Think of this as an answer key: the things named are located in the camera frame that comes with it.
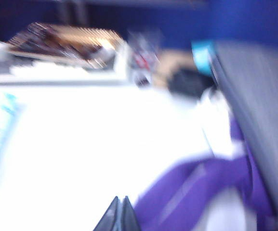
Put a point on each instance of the black pouch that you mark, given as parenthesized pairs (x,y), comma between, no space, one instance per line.
(189,81)

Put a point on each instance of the tray of dark chocolates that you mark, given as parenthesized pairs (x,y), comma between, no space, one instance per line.
(66,43)

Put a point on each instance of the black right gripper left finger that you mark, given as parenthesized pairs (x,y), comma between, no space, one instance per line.
(108,216)

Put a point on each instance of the white and grey keyboard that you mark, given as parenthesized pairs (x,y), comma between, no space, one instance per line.
(56,74)

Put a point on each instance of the teal and white packet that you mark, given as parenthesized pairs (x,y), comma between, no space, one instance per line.
(202,57)

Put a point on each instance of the red and white wrapper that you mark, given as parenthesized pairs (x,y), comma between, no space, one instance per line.
(142,61)

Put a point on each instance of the grey monitor stand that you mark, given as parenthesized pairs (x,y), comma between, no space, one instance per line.
(72,10)

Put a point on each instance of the clear plastic container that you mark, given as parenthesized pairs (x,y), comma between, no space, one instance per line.
(143,43)

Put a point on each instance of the brown cardboard box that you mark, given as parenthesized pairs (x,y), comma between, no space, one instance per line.
(162,65)

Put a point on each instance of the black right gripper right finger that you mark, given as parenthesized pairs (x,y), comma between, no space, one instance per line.
(130,216)

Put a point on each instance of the sky blue wet wipes packet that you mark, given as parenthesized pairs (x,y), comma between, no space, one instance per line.
(1,125)

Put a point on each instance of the white cloth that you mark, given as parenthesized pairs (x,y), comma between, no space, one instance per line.
(215,120)

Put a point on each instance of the purple bag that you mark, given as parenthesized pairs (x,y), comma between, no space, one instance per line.
(184,187)

